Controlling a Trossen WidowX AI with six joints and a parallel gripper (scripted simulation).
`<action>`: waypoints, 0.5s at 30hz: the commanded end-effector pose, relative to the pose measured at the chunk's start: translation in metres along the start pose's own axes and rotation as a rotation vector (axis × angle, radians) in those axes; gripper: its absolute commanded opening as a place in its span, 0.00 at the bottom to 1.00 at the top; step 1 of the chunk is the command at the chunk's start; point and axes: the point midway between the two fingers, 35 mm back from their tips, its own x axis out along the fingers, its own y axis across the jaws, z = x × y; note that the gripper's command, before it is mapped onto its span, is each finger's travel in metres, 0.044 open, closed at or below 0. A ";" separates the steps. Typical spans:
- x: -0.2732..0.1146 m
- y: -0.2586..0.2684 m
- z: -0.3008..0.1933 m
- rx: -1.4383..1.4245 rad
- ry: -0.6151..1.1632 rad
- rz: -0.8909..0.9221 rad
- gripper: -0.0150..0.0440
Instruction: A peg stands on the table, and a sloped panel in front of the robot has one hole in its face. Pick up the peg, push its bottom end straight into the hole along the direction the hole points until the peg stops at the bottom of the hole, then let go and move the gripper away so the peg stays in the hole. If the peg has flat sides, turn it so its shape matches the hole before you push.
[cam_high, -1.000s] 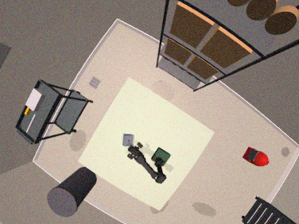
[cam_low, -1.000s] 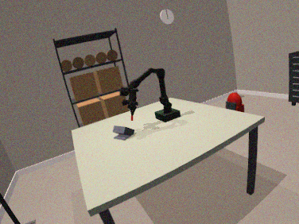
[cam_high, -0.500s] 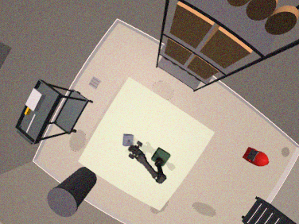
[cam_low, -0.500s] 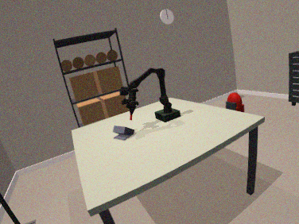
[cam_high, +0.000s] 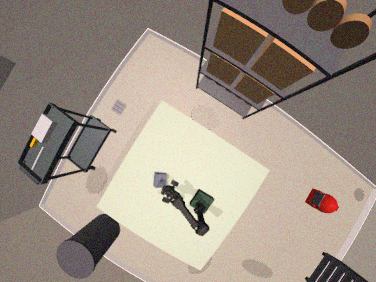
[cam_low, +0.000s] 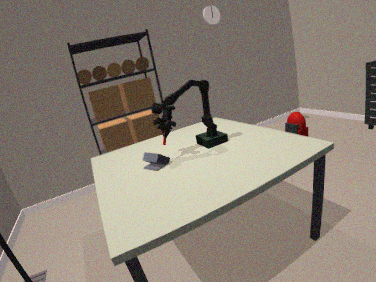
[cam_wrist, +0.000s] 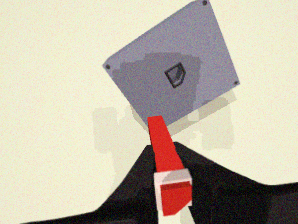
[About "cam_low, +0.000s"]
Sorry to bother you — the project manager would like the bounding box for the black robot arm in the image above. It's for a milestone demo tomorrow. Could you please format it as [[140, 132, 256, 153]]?
[[151, 80, 219, 138]]

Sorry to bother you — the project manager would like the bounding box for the grey sloped panel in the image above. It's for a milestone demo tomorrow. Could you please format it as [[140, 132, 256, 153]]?
[[143, 152, 170, 171]]

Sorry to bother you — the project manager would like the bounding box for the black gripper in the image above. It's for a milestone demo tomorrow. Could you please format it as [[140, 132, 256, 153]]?
[[157, 114, 176, 139]]

